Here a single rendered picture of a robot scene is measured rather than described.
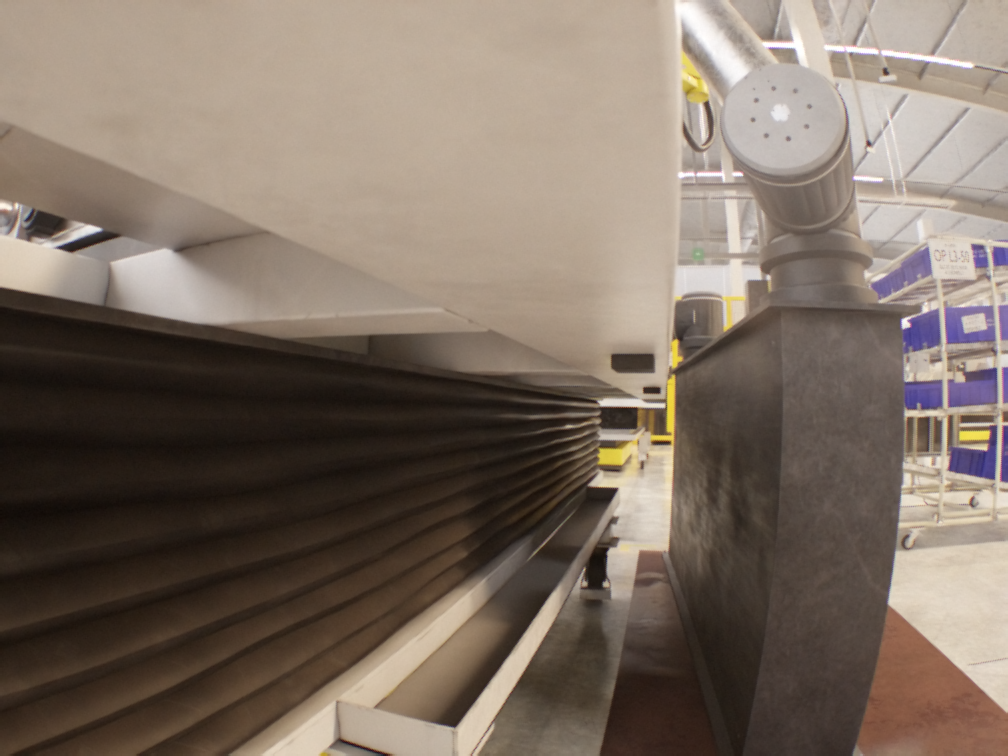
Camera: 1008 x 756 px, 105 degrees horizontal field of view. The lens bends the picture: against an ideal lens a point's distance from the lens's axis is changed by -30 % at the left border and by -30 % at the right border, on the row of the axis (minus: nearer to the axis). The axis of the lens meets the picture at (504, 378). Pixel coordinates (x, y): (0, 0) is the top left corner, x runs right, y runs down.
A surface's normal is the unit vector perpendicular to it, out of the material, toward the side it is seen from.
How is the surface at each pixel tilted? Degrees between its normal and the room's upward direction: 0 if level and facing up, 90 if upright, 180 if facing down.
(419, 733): 90
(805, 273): 90
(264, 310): 90
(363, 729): 90
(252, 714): 38
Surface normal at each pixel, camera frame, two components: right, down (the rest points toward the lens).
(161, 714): 0.59, -0.80
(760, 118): -0.59, -0.06
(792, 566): -0.20, -0.06
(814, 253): -0.27, 0.87
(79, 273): 0.96, 0.00
